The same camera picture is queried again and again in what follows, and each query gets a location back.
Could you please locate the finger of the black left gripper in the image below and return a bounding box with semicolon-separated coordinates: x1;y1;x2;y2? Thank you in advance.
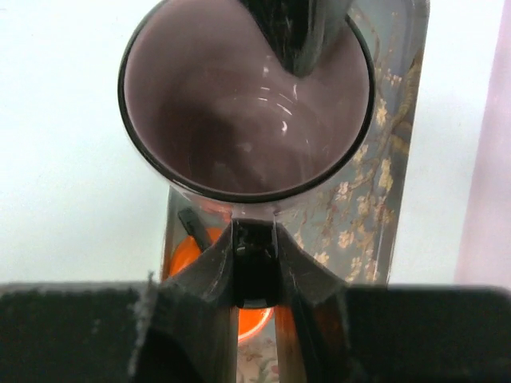
242;0;353;77

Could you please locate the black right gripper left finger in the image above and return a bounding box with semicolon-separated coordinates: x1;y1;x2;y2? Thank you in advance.
159;224;235;310

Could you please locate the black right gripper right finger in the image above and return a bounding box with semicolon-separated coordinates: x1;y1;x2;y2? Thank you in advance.
275;223;347;306

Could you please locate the lilac mug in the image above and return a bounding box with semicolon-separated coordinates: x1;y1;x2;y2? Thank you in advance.
117;0;377;310

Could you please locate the floral patterned serving tray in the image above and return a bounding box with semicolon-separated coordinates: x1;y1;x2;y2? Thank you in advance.
161;0;430;383

